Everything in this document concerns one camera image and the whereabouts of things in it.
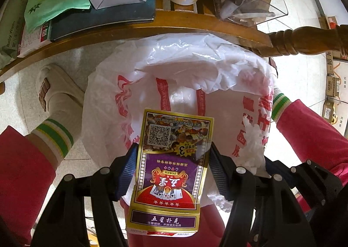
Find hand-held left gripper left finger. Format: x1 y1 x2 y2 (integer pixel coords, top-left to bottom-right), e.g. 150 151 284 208
31 142 140 247

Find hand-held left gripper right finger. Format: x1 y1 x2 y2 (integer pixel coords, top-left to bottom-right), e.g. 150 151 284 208
208 141 313 247

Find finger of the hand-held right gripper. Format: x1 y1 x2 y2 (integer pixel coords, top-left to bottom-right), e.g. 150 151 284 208
265 158 343 211

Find gold purple playing card packet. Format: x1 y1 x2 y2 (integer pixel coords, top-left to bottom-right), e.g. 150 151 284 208
125 108 215 237

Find white red-printed plastic bag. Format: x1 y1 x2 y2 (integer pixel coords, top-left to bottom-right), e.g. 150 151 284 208
82 32 278 213

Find cardboard box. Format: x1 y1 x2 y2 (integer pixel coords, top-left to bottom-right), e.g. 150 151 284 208
326 73 342 99
322 99 348 137
325 51 348 76

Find white green-striped sock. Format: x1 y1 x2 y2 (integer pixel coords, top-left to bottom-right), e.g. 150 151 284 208
30 98 85 161
270 88 292 123

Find beige slipper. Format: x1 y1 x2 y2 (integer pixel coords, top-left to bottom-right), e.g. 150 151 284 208
36 64 86 113

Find red trousers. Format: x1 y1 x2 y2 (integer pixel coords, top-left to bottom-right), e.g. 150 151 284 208
0 99 348 247

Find wooden table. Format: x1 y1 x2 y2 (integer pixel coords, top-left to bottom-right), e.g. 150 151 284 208
0 0 348 85

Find dark blue book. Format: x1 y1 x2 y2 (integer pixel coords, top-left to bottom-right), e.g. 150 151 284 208
50 0 156 41

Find red and white small box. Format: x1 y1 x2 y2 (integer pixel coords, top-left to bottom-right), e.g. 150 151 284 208
17 20 52 58

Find baby wipes packet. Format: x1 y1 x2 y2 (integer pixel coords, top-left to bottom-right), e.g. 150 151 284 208
0 0 36 69

